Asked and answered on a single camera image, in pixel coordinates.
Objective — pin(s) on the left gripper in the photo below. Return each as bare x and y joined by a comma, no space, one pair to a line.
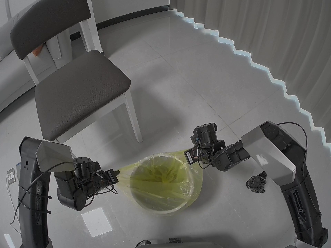
110,177

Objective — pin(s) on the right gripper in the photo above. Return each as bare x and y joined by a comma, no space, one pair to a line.
200,156

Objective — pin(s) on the yellow plastic bag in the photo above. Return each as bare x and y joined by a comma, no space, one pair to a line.
165,177

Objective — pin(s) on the black plastic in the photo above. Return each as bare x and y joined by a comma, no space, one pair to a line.
256,183

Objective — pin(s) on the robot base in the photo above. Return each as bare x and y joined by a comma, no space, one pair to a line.
160,246

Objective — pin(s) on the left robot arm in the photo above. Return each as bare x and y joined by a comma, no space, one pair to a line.
31,164

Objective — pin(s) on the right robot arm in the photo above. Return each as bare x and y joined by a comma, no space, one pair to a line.
269,151

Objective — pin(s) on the white trash bin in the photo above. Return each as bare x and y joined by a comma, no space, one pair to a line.
160,208

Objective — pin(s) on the grey and white chair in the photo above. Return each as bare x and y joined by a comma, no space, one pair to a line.
77,92

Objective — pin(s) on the small orange object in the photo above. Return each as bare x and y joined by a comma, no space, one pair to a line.
37,51

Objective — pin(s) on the white curtain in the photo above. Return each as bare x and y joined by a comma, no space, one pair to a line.
271,30

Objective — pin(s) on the pale grey sofa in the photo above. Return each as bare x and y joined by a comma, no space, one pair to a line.
13,68

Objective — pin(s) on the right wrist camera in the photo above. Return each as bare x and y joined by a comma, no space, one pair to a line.
194,140

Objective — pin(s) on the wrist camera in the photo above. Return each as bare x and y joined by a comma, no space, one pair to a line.
194,140
96,165

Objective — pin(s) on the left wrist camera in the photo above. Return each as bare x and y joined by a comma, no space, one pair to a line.
96,165

